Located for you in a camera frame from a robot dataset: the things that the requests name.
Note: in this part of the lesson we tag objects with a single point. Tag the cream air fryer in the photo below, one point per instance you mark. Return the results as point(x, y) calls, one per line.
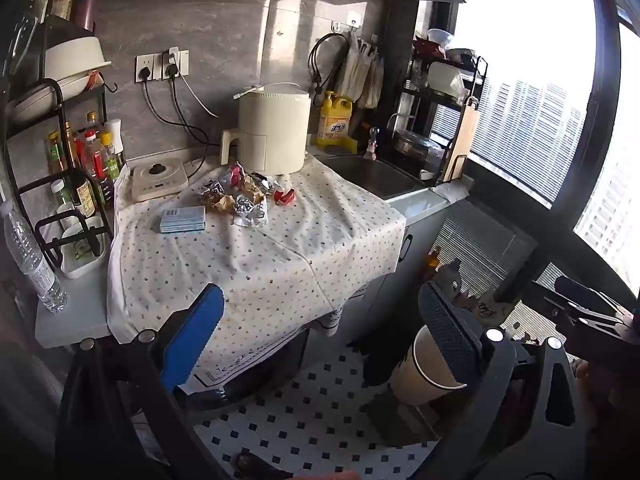
point(272, 130)

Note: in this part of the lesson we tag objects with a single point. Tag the steel sink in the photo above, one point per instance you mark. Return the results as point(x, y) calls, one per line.
point(370, 176)

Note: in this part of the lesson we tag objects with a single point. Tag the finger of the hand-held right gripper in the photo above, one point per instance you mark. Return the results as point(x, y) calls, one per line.
point(454, 275)

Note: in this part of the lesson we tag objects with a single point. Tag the wooden cutting board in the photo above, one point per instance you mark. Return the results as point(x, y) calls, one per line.
point(462, 140)

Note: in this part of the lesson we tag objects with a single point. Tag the red torn carton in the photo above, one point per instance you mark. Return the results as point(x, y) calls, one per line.
point(284, 195)

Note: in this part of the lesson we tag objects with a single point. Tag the hanging plastic bags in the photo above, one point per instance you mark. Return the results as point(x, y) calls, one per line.
point(360, 72)

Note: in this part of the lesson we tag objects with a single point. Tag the red cap sauce bottle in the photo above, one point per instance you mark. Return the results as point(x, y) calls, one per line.
point(93, 157)

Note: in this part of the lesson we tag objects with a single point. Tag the silver crumpled wrapper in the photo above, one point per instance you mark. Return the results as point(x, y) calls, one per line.
point(262, 182)
point(210, 189)

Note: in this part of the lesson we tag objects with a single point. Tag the white wall outlet panel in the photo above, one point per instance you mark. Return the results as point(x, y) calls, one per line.
point(155, 67)

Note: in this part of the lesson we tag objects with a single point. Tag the red white wrapper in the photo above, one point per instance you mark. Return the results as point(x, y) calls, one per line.
point(235, 175)

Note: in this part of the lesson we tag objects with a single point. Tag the brown paper cup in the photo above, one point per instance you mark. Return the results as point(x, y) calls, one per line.
point(415, 380)

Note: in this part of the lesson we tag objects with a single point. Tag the black dish rack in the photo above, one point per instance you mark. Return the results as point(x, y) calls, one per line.
point(482, 67)

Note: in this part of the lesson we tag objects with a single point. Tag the green label sauce bottle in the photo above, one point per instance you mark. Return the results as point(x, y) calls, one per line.
point(56, 155)

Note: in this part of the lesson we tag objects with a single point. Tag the white plastic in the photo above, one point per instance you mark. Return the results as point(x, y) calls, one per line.
point(256, 219)

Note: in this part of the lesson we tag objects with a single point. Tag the crumpled foil ball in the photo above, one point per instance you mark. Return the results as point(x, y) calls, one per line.
point(245, 205)

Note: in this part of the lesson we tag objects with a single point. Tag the brown paper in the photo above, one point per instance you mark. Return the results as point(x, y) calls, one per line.
point(220, 203)

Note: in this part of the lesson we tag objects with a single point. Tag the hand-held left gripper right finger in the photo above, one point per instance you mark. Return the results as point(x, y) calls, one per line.
point(452, 332)

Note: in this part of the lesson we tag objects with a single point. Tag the floral white tablecloth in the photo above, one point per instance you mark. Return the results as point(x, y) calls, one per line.
point(250, 270)

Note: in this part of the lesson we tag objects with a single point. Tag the dark soy sauce bottle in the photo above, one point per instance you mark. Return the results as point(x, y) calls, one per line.
point(85, 195)

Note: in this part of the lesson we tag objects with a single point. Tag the white bowl with red pattern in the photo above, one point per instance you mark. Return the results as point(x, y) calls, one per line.
point(40, 100)

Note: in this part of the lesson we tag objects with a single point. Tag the white plastic bowl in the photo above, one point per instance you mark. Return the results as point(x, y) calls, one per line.
point(75, 57)

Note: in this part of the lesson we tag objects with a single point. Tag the blue flat box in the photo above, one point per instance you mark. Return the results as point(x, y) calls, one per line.
point(182, 220)

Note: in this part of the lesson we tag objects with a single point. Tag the clear plastic water bottle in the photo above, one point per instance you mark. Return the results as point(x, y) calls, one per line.
point(30, 260)

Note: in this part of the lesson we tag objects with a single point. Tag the small pink bottle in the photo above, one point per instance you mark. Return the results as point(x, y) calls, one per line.
point(372, 149)

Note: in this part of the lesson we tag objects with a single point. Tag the yellow detergent bottle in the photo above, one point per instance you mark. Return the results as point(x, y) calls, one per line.
point(334, 122)

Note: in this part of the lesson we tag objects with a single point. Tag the white plastic tray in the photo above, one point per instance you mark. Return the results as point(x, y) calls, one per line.
point(82, 260)

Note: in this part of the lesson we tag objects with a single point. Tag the red packet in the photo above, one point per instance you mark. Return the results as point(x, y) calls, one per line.
point(429, 49)

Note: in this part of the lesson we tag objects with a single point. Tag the white spray bottle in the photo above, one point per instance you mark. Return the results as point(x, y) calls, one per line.
point(115, 130)

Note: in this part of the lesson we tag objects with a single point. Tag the white rack bowl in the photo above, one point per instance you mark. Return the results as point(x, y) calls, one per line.
point(445, 80)

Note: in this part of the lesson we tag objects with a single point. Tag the white wall hook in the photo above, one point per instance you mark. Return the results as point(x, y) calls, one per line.
point(353, 19)

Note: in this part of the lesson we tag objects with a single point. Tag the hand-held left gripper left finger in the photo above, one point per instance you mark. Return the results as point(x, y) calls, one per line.
point(192, 340)

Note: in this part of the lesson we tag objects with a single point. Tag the steel pot with lid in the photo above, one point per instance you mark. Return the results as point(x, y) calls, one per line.
point(415, 146)

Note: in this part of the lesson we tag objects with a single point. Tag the cream electric kettle base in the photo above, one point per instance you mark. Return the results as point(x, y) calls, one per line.
point(150, 187)

